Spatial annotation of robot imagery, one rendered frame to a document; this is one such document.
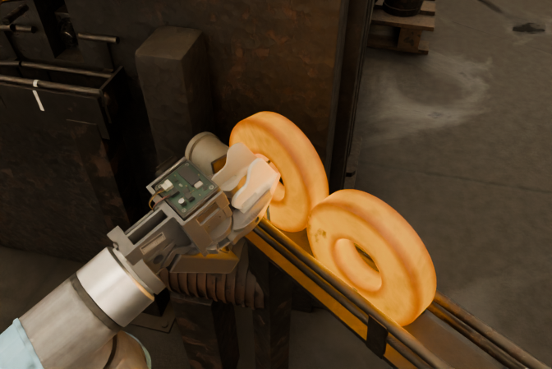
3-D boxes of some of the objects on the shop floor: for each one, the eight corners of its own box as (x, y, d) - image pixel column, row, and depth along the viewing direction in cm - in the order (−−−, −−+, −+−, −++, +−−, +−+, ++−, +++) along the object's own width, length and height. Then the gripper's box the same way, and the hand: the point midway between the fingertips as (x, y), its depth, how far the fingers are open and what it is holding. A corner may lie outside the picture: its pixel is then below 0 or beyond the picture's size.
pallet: (197, 25, 246) (186, -63, 216) (245, -30, 304) (241, -105, 274) (427, 55, 222) (451, -39, 192) (432, -11, 280) (450, -90, 250)
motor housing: (200, 339, 117) (167, 196, 81) (284, 359, 114) (288, 219, 77) (181, 391, 108) (133, 256, 72) (272, 415, 104) (269, 285, 68)
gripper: (135, 278, 42) (300, 136, 48) (91, 220, 47) (246, 98, 53) (171, 310, 49) (310, 181, 55) (129, 256, 54) (262, 144, 60)
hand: (275, 162), depth 56 cm, fingers closed, pressing on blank
